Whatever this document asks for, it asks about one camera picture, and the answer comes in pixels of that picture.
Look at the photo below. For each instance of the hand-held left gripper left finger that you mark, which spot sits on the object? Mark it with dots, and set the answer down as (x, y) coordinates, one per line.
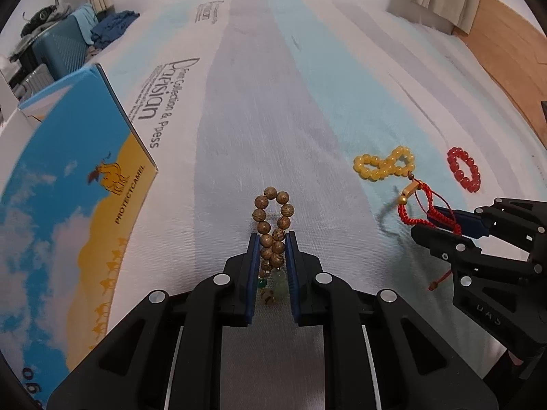
(253, 273)

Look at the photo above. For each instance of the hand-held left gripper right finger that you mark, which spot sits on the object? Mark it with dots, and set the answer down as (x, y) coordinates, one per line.
(294, 277)

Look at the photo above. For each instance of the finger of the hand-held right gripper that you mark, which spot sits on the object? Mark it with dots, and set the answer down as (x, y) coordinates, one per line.
(466, 224)
(440, 243)

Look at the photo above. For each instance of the blue and yellow printed box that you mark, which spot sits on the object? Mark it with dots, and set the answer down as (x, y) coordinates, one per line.
(64, 205)

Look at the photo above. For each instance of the striped bed blanket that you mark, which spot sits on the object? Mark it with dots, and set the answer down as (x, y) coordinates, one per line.
(299, 94)

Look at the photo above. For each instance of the blue clothes pile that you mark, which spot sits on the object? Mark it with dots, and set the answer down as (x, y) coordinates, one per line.
(113, 27)

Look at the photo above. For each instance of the silver suitcase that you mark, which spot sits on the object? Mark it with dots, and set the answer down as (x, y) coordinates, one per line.
(32, 81)

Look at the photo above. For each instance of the teal suitcase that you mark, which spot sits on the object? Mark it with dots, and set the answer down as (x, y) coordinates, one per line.
(64, 47)

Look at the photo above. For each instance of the black bag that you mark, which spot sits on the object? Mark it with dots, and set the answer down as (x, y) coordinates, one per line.
(40, 17)

